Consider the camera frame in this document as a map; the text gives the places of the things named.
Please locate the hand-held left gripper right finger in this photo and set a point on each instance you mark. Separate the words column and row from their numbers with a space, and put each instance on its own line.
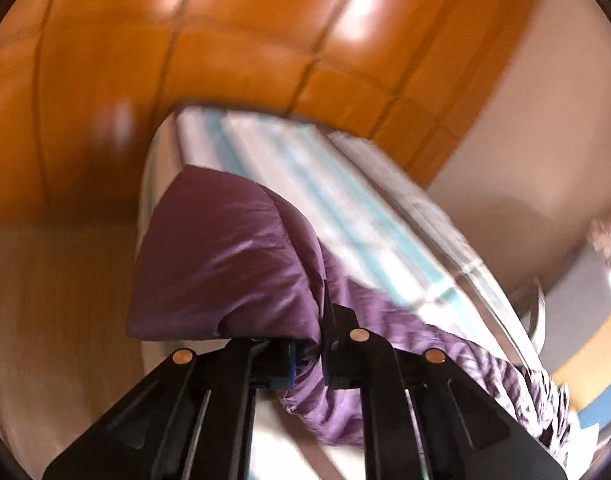
column 346, row 360

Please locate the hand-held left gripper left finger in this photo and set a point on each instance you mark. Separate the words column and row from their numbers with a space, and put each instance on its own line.
column 288, row 366

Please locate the purple quilted jacket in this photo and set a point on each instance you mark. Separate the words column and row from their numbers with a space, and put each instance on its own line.
column 225, row 260

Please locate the striped bed sheet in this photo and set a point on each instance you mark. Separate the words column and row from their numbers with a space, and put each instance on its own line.
column 345, row 210

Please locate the grey yellow blue headboard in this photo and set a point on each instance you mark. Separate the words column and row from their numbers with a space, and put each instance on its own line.
column 593, row 350

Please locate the beige patterned curtain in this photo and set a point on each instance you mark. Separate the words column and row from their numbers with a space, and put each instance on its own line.
column 608, row 240

